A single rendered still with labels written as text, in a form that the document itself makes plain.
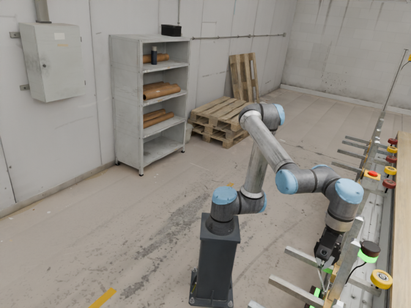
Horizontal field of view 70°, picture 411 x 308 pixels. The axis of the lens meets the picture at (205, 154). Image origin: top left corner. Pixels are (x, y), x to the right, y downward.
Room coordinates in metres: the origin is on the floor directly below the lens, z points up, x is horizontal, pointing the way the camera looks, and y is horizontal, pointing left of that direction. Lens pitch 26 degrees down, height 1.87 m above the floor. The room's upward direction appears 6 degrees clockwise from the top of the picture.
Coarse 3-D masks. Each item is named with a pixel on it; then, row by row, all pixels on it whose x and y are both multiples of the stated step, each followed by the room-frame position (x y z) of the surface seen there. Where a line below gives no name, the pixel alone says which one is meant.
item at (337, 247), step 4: (328, 228) 0.84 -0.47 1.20; (324, 232) 0.88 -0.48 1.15; (336, 232) 0.82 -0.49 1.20; (340, 232) 0.82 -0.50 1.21; (344, 232) 0.83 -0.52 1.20; (340, 236) 0.87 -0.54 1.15; (320, 240) 0.85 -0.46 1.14; (340, 240) 0.85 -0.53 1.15; (336, 244) 0.83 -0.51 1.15; (340, 244) 0.84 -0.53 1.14; (336, 248) 0.82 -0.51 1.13; (340, 248) 0.82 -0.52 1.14; (332, 252) 0.82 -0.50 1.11; (336, 252) 0.82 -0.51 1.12
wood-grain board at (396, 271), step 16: (400, 144) 2.58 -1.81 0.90; (400, 160) 2.21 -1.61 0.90; (400, 176) 1.92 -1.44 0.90; (400, 192) 1.67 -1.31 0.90; (400, 208) 1.48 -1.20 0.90; (400, 224) 1.32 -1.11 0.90; (400, 240) 1.19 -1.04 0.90; (400, 256) 1.07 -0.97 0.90; (400, 272) 0.97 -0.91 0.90; (400, 288) 0.88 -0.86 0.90; (400, 304) 0.80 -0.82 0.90
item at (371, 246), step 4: (364, 244) 0.81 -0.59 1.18; (368, 244) 0.81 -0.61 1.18; (372, 244) 0.81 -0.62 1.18; (376, 244) 0.81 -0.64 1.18; (368, 248) 0.79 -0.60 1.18; (372, 248) 0.79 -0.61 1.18; (376, 248) 0.79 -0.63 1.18; (364, 264) 0.80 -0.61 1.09; (356, 268) 0.81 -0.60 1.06; (352, 272) 0.81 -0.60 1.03; (348, 276) 0.82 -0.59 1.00
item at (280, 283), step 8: (272, 280) 0.89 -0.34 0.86; (280, 280) 0.89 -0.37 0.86; (280, 288) 0.87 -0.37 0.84; (288, 288) 0.86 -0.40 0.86; (296, 288) 0.86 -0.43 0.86; (296, 296) 0.84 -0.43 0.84; (304, 296) 0.83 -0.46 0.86; (312, 296) 0.83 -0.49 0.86; (312, 304) 0.81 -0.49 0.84; (320, 304) 0.80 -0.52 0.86
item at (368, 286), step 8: (288, 248) 1.12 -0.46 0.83; (296, 256) 1.09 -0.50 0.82; (304, 256) 1.08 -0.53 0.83; (312, 256) 1.08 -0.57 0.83; (312, 264) 1.05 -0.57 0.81; (328, 272) 1.01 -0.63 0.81; (352, 280) 0.96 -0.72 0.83; (360, 280) 0.96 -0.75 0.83; (368, 288) 0.93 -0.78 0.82; (376, 288) 0.93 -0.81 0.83
